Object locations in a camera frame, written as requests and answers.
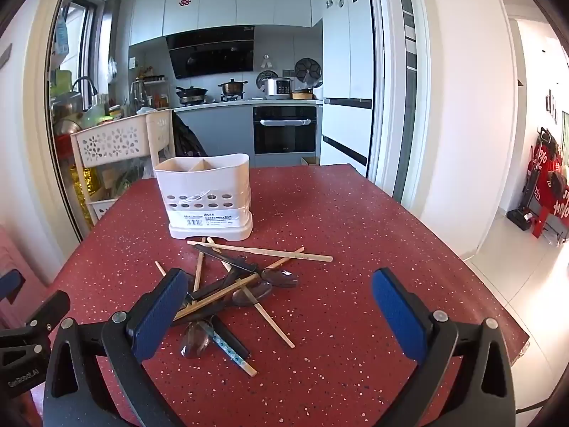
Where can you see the black wok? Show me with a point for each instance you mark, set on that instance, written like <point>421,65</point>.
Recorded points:
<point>191,93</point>

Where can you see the white countertop appliance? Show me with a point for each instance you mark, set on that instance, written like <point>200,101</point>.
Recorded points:
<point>318,92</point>

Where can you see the grey kitchen counter cabinet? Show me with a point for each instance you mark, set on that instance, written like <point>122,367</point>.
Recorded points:
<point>222,133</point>

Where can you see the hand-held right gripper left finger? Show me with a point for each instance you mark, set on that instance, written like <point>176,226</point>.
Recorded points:
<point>164,316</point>

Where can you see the black built-in oven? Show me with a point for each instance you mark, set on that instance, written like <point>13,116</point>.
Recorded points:
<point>284,135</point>

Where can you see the wooden chopstick pair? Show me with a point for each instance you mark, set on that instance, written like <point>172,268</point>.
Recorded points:
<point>266,251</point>

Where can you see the round bamboo steamer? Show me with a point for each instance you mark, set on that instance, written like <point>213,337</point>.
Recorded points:
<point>303,94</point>

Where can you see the white refrigerator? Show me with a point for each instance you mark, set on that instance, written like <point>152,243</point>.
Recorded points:
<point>346,53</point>

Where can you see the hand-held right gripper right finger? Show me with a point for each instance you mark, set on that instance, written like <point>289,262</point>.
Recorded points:
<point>398,316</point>

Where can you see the black range hood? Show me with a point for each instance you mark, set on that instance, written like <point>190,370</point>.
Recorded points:
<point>209,53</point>

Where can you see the steel basin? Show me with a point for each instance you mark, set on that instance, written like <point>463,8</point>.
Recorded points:
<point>66,104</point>

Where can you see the gold foil bag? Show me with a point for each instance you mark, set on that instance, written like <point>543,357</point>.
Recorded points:
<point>82,191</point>

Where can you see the patterned wooden chopstick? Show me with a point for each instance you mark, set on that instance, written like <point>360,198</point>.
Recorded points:
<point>235,353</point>

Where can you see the pink plastic stool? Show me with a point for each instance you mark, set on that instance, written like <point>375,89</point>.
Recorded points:
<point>13,253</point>

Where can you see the round black divided tray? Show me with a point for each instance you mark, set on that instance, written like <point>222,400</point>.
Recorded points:
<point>307,70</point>

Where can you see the white plastic utensil holder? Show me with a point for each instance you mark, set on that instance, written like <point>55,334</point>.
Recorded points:
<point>204,182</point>

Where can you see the green leafy vegetables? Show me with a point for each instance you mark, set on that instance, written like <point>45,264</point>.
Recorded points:
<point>131,180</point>

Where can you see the beige plastic storage rack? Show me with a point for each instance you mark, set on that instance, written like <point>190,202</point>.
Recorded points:
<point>111,142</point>

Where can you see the steel pot with lid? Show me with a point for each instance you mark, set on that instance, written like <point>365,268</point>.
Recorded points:
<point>232,87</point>

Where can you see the black plastic bag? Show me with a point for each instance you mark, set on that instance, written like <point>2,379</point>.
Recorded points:
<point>186,140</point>

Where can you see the spice rack with jars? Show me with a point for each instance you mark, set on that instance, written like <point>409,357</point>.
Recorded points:
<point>156,95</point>

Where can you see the steel kitchen faucet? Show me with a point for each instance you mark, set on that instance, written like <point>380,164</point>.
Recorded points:
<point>84,81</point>

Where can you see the red hanging decorations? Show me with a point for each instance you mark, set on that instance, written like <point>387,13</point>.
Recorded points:
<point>540,164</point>

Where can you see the silver rice cooker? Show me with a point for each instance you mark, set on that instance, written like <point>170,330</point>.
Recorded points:
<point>278,88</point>

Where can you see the white wall cabinets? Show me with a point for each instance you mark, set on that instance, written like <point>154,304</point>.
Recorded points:
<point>213,4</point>

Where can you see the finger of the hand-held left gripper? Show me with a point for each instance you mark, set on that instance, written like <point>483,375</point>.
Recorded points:
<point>9,283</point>
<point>49,311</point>

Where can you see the small cardboard box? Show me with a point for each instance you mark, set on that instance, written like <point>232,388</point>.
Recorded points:
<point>309,161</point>

